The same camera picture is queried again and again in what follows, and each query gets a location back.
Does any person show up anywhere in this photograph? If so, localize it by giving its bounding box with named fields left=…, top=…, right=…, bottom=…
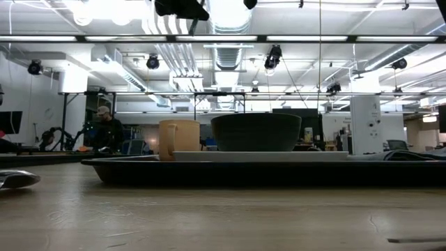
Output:
left=91, top=105, right=125, bottom=153

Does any black computer monitor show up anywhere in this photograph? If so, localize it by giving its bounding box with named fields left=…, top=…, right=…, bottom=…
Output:
left=438, top=104, right=446, bottom=133
left=272, top=107, right=324, bottom=142

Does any black serving tray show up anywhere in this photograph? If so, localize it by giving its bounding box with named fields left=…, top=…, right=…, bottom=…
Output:
left=80, top=155, right=446, bottom=187

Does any silver spoon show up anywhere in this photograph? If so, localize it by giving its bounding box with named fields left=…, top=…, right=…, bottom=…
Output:
left=0, top=169, right=42, bottom=191

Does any orange ceramic mug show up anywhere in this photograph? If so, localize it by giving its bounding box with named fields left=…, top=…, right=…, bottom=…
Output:
left=158, top=119, right=201, bottom=162

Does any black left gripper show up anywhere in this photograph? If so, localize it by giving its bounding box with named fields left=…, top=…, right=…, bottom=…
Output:
left=155, top=0, right=210, bottom=36

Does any black bowl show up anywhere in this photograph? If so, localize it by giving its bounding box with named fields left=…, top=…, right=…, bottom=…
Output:
left=210, top=112, right=302, bottom=153

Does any white column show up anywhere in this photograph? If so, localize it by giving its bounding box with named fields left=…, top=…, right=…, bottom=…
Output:
left=350, top=96, right=383, bottom=155

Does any grey-blue cloth napkin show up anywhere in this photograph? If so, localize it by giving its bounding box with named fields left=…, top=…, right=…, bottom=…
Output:
left=348, top=147, right=446, bottom=162

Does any white round plate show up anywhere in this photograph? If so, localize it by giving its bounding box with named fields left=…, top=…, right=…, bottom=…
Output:
left=173, top=151, right=349, bottom=162

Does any black background station frame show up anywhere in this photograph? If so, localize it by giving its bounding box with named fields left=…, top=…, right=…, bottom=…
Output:
left=58, top=91, right=247, bottom=151

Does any black wall screen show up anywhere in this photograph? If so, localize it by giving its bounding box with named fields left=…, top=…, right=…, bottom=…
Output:
left=0, top=110, right=24, bottom=135

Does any grey office chair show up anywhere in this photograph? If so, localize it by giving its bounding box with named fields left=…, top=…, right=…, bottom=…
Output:
left=121, top=139, right=147, bottom=155
left=386, top=139, right=409, bottom=152

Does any black aluminium table frame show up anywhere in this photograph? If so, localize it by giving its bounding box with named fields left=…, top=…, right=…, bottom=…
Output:
left=0, top=33, right=446, bottom=44

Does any thin hanging cable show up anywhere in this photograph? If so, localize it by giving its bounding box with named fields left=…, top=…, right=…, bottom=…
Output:
left=317, top=0, right=323, bottom=109

